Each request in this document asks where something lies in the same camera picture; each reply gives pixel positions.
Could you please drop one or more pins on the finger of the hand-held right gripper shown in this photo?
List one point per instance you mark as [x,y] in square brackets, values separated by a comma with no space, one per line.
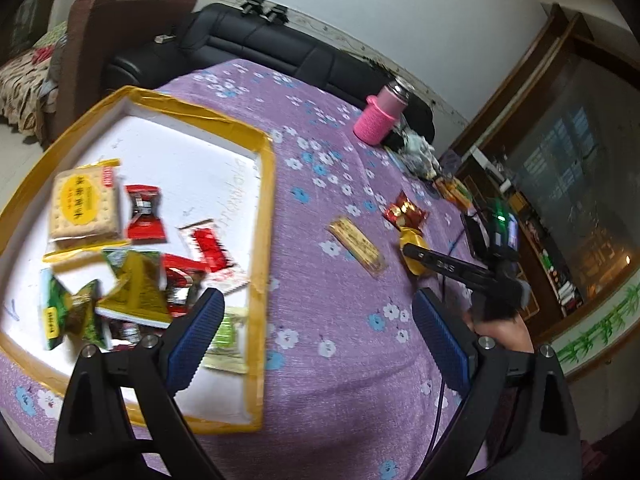
[440,261]

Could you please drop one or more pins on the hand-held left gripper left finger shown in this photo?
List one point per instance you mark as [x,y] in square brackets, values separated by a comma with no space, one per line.
[195,340]

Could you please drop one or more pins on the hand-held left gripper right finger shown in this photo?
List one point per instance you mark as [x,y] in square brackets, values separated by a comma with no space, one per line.
[445,340]

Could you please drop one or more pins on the pale green snack packet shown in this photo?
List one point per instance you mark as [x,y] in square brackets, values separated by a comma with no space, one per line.
[230,345]

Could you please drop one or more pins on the yellow snack packet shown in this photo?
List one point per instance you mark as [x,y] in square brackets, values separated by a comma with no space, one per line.
[411,236]

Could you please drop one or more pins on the yellow green triangular packet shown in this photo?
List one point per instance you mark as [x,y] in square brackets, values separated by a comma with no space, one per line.
[135,290]

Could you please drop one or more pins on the red and white snack packet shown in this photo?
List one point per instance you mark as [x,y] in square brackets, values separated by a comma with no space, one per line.
[212,255]

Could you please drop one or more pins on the dark red candy packet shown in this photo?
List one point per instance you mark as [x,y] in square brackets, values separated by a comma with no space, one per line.
[145,225]

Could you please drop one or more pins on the white foam box yellow tape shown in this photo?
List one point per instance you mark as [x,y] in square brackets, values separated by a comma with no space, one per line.
[200,175]

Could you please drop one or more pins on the cracker packet yellow label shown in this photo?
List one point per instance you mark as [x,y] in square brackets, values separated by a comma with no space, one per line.
[85,205]

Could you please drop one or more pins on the person's right hand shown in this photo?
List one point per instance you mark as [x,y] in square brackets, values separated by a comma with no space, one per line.
[502,332]

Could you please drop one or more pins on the black smartphone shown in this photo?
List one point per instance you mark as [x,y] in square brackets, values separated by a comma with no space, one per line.
[471,235]

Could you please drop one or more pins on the dark red chips packet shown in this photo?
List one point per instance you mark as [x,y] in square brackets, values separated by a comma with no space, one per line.
[405,210]

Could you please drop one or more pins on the orange snack packet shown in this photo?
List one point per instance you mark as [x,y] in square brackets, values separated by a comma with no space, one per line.
[452,190]

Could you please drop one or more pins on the beige snack packet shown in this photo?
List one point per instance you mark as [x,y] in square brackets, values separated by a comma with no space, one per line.
[357,245]

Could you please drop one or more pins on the wooden framed glass partition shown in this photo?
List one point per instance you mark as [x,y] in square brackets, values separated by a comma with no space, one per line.
[575,185]

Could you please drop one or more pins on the clear plastic bag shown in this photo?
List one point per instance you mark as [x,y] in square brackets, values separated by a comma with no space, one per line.
[420,155]

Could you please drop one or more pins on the purple floral tablecloth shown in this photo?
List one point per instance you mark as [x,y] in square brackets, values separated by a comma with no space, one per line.
[325,335]

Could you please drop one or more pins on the black container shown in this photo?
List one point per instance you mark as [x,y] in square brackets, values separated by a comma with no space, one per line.
[395,139]

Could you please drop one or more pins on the pink knitted cup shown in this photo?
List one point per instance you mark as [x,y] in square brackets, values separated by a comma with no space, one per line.
[375,117]

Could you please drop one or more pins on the black leather sofa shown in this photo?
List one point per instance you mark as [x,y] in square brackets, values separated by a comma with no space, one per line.
[260,55]

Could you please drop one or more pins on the black device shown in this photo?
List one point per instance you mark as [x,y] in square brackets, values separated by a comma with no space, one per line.
[262,10]

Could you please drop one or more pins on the patterned bed blanket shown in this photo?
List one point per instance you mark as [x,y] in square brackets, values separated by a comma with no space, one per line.
[20,80]

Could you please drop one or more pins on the brown armchair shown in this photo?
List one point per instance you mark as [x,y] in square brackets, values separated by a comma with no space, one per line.
[100,35]

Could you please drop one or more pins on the green bamboo wall decal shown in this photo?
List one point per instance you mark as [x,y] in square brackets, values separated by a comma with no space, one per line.
[600,330]

